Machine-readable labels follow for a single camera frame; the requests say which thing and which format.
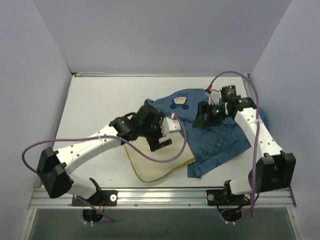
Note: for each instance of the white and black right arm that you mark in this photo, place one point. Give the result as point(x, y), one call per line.
point(272, 168)

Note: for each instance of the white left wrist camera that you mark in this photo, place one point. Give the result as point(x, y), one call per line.
point(169, 125)

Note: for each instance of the blue cartoon print pillowcase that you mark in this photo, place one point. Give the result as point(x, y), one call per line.
point(211, 146)

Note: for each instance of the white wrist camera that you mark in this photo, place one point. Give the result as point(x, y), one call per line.
point(169, 125)
point(214, 96)

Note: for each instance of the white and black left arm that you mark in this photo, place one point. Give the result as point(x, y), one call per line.
point(55, 167)

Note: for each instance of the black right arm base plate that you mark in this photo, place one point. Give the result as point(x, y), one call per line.
point(216, 197)

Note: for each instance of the cream pillow with yellow edge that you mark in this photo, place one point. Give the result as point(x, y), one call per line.
point(150, 171)

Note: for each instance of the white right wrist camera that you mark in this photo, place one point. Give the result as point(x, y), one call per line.
point(214, 96)

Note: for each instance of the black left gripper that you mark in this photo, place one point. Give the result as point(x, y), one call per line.
point(158, 143)

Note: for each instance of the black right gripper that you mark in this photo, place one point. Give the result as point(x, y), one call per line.
point(202, 114)

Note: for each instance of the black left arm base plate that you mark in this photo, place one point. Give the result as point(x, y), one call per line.
point(104, 198)

